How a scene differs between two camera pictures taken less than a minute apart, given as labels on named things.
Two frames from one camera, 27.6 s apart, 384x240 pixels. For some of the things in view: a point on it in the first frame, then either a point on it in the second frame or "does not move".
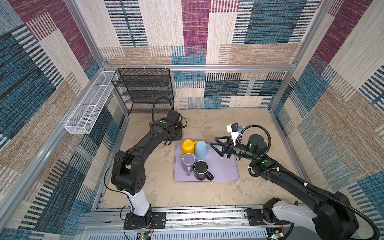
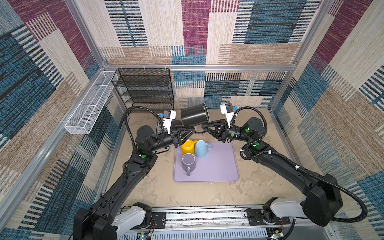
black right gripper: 227,148 to 220,130
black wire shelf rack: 144,90 does not move
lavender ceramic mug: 188,160 does not move
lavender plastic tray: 223,170 does not move
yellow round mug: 188,146 does not move
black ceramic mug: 200,170 to 195,115
